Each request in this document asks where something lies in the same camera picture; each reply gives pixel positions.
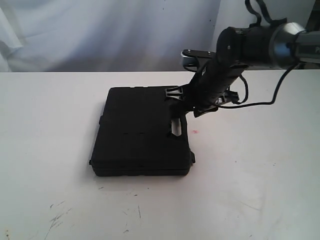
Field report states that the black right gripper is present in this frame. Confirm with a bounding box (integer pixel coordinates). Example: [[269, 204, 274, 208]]
[[165, 58, 242, 119]]

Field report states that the black plastic tool case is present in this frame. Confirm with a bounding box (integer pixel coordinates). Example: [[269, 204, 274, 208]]
[[89, 86, 195, 177]]

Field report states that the right robot arm silver black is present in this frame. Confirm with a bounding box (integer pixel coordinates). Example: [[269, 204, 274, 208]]
[[165, 22, 320, 117]]

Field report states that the white backdrop curtain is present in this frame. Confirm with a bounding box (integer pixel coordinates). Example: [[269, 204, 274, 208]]
[[0, 0, 320, 73]]

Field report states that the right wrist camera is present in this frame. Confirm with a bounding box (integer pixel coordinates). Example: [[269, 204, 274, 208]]
[[180, 49, 216, 67]]

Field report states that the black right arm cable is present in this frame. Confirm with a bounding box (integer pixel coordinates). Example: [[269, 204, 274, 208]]
[[214, 0, 305, 109]]

